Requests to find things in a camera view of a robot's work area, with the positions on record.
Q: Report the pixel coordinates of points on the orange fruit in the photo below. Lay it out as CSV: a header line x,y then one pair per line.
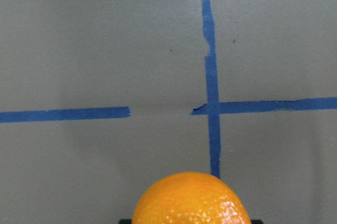
x,y
190,197

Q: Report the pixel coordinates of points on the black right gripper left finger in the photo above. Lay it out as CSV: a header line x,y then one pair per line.
x,y
125,221

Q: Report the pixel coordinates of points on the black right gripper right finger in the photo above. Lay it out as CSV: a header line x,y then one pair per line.
x,y
258,221

